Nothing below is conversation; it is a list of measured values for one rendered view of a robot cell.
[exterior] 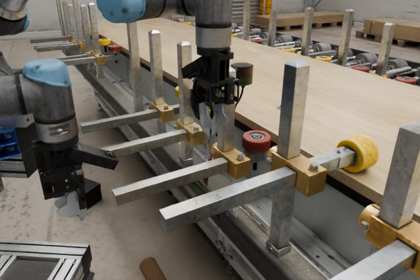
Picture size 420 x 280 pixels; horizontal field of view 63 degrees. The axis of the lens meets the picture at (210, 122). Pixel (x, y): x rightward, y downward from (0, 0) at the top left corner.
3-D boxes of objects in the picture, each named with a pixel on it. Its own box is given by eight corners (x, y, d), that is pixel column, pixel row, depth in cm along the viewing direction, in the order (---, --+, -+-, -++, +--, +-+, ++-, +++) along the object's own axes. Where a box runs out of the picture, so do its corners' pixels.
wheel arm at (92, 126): (83, 136, 122) (81, 125, 121) (81, 132, 125) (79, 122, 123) (192, 113, 143) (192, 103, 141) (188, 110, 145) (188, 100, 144)
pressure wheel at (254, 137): (252, 179, 97) (254, 143, 93) (235, 166, 104) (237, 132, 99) (274, 172, 101) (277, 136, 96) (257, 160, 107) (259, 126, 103)
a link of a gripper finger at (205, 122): (207, 146, 77) (208, 108, 73) (195, 136, 82) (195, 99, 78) (220, 143, 78) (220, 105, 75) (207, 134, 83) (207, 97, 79)
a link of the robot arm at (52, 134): (72, 107, 73) (79, 120, 66) (75, 127, 75) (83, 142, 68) (32, 114, 69) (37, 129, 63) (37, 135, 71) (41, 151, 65)
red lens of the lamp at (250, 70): (239, 77, 89) (239, 69, 88) (226, 72, 94) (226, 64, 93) (257, 74, 92) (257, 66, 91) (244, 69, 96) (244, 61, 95)
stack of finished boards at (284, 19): (346, 20, 917) (347, 14, 910) (272, 26, 815) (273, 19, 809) (325, 17, 979) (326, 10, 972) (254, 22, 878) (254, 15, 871)
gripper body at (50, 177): (41, 185, 75) (30, 135, 70) (82, 174, 79) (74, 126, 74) (45, 204, 69) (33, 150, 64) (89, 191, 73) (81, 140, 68)
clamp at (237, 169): (235, 180, 93) (235, 164, 91) (209, 159, 103) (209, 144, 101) (252, 174, 95) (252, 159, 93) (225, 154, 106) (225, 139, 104)
